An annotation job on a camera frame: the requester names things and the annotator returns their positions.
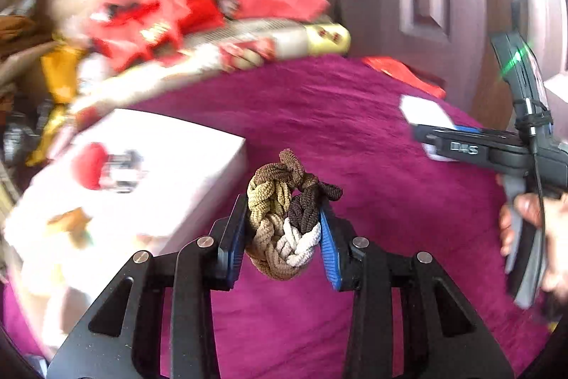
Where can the black plastic bag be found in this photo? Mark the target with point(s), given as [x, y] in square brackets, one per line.
[22, 130]

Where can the white card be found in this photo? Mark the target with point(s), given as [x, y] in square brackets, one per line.
[424, 112]

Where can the red apple plush toy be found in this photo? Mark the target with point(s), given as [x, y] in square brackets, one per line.
[91, 166]

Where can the yellow plastic bag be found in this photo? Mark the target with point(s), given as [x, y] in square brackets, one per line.
[60, 72]

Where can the person's right hand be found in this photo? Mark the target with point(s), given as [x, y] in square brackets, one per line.
[557, 237]

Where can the purple blanket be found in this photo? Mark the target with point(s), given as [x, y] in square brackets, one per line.
[355, 117]

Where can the apple print rolled mat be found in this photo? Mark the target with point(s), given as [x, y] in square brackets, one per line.
[266, 41]

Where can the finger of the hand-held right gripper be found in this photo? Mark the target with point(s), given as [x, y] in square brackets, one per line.
[470, 134]
[466, 151]

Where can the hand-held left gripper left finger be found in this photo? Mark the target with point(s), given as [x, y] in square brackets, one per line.
[233, 246]

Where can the brown paper bags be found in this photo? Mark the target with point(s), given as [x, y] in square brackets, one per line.
[22, 37]

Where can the red gift box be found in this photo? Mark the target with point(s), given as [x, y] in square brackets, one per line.
[399, 70]

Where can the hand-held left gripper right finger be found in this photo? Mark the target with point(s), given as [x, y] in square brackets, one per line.
[330, 251]

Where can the white cardboard box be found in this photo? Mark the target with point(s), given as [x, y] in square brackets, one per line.
[177, 183]

